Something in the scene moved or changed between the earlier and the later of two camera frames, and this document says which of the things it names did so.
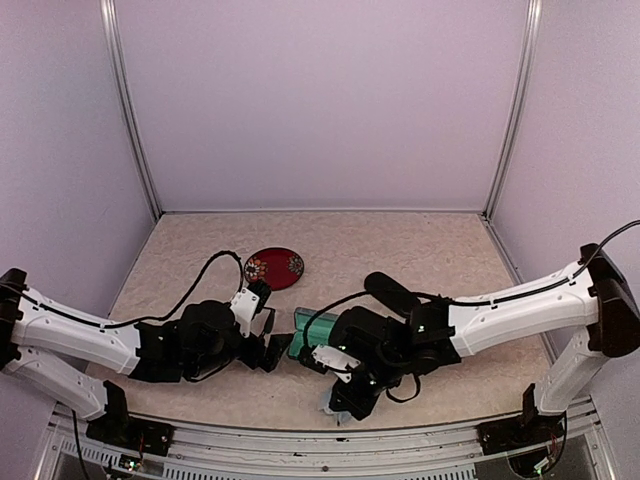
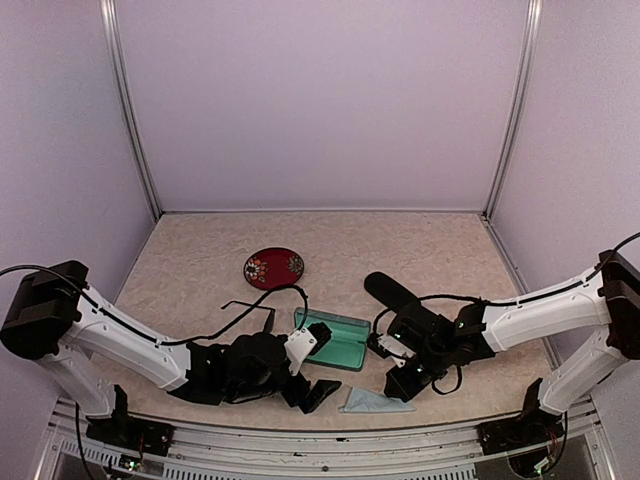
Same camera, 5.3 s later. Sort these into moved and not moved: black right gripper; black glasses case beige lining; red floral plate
Moved: black right gripper
Not moved: red floral plate; black glasses case beige lining
